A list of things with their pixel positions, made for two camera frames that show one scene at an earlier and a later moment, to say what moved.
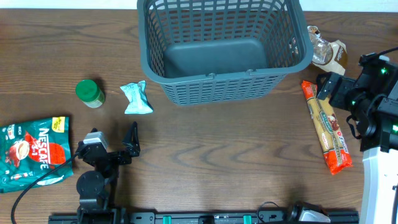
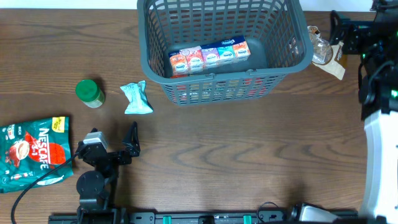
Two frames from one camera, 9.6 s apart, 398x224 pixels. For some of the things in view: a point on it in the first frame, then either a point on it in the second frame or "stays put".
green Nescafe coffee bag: x=30 y=149 stays put
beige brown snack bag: x=331 y=56 stays put
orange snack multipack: x=333 y=141 -> x=191 y=59
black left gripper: x=132 y=150 stays put
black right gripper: x=337 y=92 -> x=348 y=37
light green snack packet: x=138 y=103 stays put
